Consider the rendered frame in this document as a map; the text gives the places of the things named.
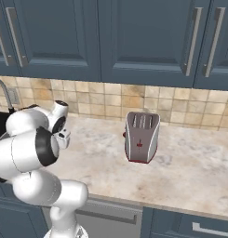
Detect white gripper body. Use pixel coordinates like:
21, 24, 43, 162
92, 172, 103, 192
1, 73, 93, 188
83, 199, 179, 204
58, 135, 72, 151

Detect black sink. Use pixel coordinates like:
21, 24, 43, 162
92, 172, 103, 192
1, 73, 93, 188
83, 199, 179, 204
0, 111, 15, 143

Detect grey and red toaster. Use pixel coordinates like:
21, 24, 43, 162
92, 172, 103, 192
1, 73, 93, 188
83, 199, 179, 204
122, 111, 162, 165

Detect grey curved tap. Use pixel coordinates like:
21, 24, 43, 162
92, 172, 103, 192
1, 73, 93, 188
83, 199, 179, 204
0, 77, 16, 114

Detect blue base cupboard door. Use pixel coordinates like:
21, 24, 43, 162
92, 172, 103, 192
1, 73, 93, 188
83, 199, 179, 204
0, 181, 48, 238

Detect grey dishwasher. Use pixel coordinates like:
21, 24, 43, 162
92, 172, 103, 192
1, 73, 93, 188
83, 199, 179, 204
42, 197, 144, 238

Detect blue drawer front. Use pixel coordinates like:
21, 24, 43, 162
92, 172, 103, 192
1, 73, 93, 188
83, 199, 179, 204
140, 205, 228, 238

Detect grey wall socket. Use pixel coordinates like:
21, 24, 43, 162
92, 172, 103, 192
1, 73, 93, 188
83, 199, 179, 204
7, 87, 20, 105

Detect grey dishwasher handle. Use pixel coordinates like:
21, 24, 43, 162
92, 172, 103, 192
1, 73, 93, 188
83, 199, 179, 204
74, 209, 139, 225

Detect blue wall cupboard door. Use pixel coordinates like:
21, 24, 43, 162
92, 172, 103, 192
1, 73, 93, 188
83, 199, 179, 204
194, 0, 228, 92
98, 0, 211, 89
0, 0, 101, 83
0, 0, 22, 77

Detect grey cupboard door handle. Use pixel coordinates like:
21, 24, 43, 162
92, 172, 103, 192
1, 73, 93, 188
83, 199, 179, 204
182, 7, 204, 77
0, 7, 11, 67
202, 7, 227, 78
6, 7, 29, 68

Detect grey drawer handle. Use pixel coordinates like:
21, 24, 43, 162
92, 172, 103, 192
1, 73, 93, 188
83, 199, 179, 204
192, 221, 228, 238

